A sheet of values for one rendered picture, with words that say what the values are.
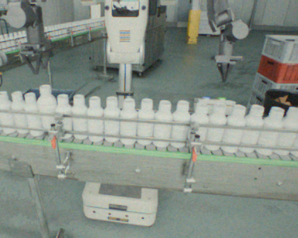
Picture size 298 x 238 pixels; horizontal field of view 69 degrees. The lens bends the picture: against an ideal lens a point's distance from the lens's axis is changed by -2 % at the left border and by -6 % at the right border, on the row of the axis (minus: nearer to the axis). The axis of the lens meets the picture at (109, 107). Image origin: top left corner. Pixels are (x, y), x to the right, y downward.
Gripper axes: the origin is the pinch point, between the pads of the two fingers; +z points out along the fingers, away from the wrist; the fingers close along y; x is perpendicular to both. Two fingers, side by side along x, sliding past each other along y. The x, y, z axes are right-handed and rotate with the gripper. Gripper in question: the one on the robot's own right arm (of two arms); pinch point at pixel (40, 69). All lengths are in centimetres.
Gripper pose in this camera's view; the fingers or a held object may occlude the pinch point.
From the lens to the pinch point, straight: 78.7
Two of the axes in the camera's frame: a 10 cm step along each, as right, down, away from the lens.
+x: 9.9, 0.7, -1.5
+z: 0.0, 9.0, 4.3
